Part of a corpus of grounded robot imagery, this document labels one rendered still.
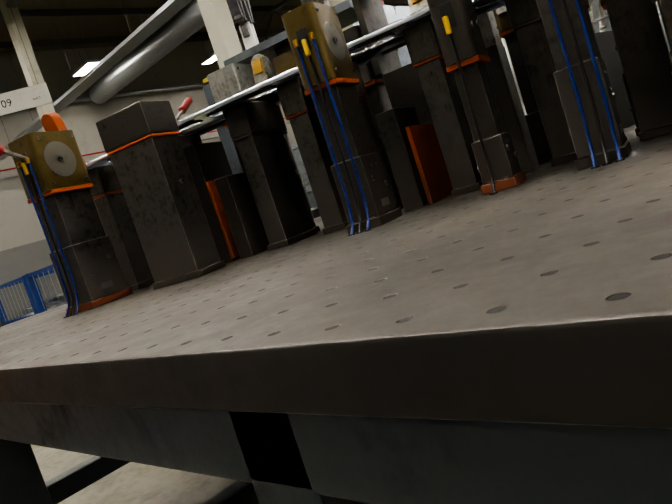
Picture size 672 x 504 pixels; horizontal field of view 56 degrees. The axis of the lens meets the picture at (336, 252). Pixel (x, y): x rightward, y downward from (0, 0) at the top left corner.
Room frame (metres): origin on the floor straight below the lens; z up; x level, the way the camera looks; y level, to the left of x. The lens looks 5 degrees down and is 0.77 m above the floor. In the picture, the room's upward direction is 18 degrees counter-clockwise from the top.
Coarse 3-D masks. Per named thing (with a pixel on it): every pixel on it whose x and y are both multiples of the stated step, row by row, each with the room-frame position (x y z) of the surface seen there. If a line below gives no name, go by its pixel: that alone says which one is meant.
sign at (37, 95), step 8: (16, 24) 12.86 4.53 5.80; (24, 88) 12.79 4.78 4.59; (32, 88) 12.82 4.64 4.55; (40, 88) 12.86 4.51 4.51; (0, 96) 12.68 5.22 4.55; (8, 96) 12.71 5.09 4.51; (16, 96) 12.74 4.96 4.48; (24, 96) 12.78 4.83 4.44; (32, 96) 12.81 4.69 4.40; (40, 96) 12.84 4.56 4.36; (48, 96) 12.88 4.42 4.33; (0, 104) 12.66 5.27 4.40; (8, 104) 12.70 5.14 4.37; (16, 104) 12.73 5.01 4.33; (24, 104) 12.76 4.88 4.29; (32, 104) 12.80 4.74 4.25; (40, 104) 12.83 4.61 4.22; (0, 112) 12.65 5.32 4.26; (8, 112) 12.68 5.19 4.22
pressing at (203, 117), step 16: (480, 0) 1.09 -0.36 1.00; (496, 0) 1.14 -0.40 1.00; (416, 16) 1.02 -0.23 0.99; (384, 32) 1.10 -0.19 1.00; (400, 32) 1.14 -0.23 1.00; (352, 48) 1.14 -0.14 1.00; (368, 48) 1.18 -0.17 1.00; (384, 48) 1.19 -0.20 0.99; (272, 80) 1.15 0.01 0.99; (240, 96) 1.19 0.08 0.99; (272, 96) 1.35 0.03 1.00; (208, 112) 1.30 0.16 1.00; (192, 128) 1.42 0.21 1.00; (208, 128) 1.47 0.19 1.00; (96, 160) 1.39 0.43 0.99
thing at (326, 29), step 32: (288, 32) 0.98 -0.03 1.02; (320, 32) 0.96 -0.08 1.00; (320, 64) 0.96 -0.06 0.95; (352, 64) 1.03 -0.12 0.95; (320, 96) 0.99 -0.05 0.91; (352, 96) 1.01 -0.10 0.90; (352, 128) 0.98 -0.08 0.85; (352, 160) 0.96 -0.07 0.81; (352, 192) 0.97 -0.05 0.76; (384, 192) 1.01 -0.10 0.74; (352, 224) 0.97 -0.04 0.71
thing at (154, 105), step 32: (128, 128) 1.18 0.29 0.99; (160, 128) 1.18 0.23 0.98; (128, 160) 1.19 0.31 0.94; (160, 160) 1.16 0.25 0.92; (128, 192) 1.21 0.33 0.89; (160, 192) 1.17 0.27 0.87; (192, 192) 1.21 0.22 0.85; (160, 224) 1.18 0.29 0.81; (192, 224) 1.18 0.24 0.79; (160, 256) 1.20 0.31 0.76; (192, 256) 1.16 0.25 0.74
